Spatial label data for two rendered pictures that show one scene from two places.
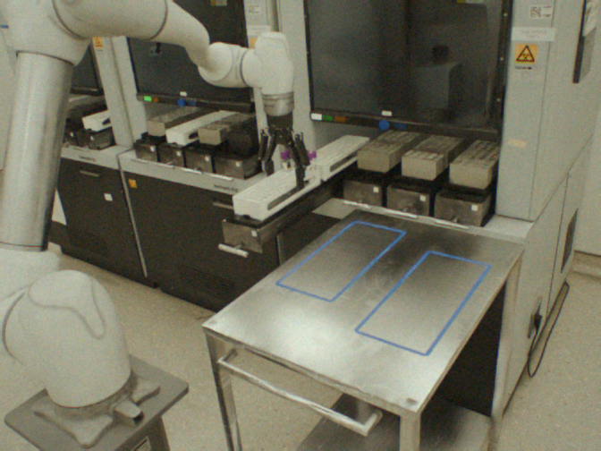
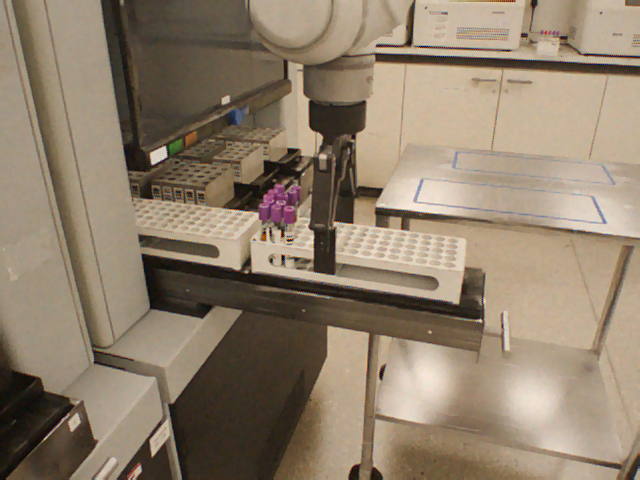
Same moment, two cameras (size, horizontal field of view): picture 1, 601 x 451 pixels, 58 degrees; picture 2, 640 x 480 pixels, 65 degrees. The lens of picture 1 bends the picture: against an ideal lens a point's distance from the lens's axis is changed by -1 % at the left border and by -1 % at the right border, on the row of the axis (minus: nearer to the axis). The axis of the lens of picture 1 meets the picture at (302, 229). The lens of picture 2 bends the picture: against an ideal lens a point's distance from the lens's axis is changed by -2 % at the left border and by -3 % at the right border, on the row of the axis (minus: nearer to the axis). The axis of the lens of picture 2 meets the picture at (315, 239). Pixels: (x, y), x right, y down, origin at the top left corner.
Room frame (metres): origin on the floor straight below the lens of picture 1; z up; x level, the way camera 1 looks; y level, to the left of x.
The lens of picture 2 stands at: (1.76, 0.66, 1.19)
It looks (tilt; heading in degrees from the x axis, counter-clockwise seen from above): 26 degrees down; 250
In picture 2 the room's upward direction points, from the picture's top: straight up
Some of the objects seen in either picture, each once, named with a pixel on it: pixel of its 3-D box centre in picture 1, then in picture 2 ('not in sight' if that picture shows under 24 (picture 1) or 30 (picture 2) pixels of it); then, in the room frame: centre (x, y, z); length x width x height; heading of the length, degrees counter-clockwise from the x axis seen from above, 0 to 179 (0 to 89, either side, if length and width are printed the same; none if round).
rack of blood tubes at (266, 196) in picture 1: (279, 191); (357, 259); (1.48, 0.06, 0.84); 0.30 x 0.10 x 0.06; 143
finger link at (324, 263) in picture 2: (270, 173); (325, 250); (1.54, 0.08, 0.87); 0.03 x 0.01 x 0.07; 143
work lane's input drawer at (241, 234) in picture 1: (307, 191); (271, 277); (1.59, -0.02, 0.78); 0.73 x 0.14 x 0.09; 143
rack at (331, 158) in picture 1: (335, 157); (167, 232); (1.74, -0.13, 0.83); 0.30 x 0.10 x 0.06; 143
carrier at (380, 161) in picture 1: (374, 160); (216, 191); (1.64, -0.24, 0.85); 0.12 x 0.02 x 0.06; 54
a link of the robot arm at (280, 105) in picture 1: (278, 102); (338, 77); (1.51, 0.04, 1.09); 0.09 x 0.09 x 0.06
